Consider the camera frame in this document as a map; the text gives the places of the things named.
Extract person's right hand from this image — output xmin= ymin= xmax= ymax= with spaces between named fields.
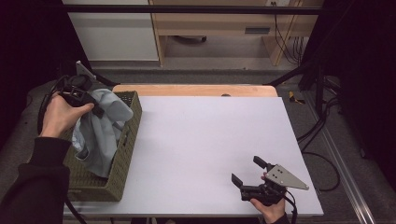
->
xmin=249 ymin=197 xmax=287 ymax=224

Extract light blue cloth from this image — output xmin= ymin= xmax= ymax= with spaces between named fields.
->
xmin=71 ymin=88 xmax=134 ymax=178

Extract metal floor rail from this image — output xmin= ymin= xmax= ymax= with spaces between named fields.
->
xmin=302 ymin=89 xmax=378 ymax=224

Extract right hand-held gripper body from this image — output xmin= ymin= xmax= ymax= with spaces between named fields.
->
xmin=239 ymin=163 xmax=310 ymax=206

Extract olive woven basket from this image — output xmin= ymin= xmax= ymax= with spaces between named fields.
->
xmin=60 ymin=90 xmax=144 ymax=203

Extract white cabinet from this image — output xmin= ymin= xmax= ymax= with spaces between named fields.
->
xmin=61 ymin=0 xmax=160 ymax=63

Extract yellow and black tool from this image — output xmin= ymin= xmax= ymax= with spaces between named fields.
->
xmin=288 ymin=91 xmax=306 ymax=105

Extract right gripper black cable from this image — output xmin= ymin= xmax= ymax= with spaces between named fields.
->
xmin=283 ymin=189 xmax=299 ymax=224

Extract black slanted stand leg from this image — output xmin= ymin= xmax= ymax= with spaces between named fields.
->
xmin=262 ymin=61 xmax=316 ymax=87

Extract black horizontal frame bar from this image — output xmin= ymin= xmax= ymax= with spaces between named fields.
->
xmin=61 ymin=4 xmax=324 ymax=16

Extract black floor cables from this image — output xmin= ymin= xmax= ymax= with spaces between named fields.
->
xmin=296 ymin=76 xmax=342 ymax=193

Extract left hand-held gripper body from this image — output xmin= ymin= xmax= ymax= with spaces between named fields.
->
xmin=60 ymin=60 xmax=97 ymax=107

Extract person's left hand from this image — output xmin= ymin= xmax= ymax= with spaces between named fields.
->
xmin=39 ymin=91 xmax=95 ymax=139

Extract black hanging cables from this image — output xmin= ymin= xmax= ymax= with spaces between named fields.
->
xmin=270 ymin=1 xmax=305 ymax=65

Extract wooden desk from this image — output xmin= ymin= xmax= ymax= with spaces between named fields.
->
xmin=148 ymin=0 xmax=325 ymax=67

